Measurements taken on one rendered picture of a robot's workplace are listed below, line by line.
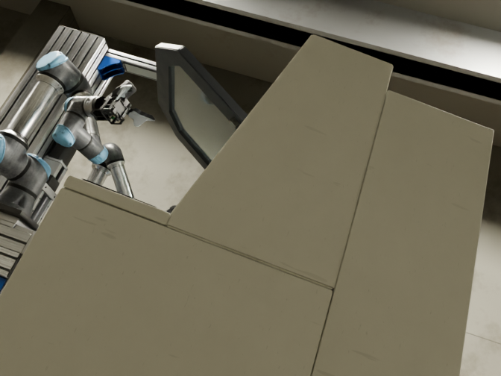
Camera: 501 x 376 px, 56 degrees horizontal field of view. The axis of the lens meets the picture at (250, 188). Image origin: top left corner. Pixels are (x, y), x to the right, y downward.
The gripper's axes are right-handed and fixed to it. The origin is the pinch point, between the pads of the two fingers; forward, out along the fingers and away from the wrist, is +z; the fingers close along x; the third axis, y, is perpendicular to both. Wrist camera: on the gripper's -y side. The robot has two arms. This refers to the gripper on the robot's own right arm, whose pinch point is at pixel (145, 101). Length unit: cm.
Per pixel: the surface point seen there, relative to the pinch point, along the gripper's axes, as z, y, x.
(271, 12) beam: -53, -177, -78
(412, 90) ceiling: 19, -228, -195
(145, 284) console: 52, 65, 13
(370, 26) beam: 9, -191, -106
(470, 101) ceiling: 63, -230, -210
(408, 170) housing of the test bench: 88, 18, -6
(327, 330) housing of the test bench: 81, 58, -6
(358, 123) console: 77, 12, 3
